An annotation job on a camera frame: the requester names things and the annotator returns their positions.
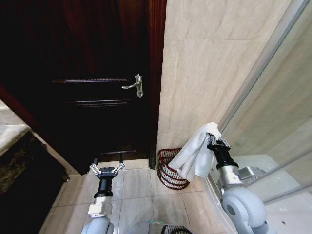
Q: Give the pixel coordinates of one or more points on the pale marble countertop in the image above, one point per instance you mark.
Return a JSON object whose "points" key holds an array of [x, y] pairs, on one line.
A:
{"points": [[9, 129]]}

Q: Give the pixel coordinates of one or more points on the dark wooden door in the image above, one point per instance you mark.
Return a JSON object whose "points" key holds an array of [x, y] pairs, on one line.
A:
{"points": [[80, 73]]}

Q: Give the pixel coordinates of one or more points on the white towel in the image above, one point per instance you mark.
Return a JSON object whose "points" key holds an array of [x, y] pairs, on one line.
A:
{"points": [[192, 156]]}

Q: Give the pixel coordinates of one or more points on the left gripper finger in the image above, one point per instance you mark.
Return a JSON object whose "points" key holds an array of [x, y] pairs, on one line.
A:
{"points": [[95, 168], [118, 168]]}

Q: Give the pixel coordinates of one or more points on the black mesh robot part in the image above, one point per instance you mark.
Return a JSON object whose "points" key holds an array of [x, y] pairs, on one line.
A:
{"points": [[176, 230]]}

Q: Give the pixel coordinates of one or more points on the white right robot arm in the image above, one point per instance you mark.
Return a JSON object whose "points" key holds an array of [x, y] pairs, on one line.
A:
{"points": [[240, 207]]}

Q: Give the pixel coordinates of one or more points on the dark marble vanity front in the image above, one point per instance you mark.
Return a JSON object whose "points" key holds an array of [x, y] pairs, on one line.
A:
{"points": [[26, 165]]}

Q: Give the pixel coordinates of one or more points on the glass shower partition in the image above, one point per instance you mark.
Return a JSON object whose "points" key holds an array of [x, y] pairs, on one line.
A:
{"points": [[280, 109]]}

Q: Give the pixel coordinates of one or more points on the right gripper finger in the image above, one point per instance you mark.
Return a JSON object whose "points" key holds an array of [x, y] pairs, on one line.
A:
{"points": [[211, 139], [224, 142]]}

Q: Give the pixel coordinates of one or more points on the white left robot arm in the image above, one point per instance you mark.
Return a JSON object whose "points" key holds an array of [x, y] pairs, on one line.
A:
{"points": [[98, 225]]}

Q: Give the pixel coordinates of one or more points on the dark red door frame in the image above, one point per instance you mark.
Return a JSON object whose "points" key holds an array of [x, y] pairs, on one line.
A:
{"points": [[157, 73]]}

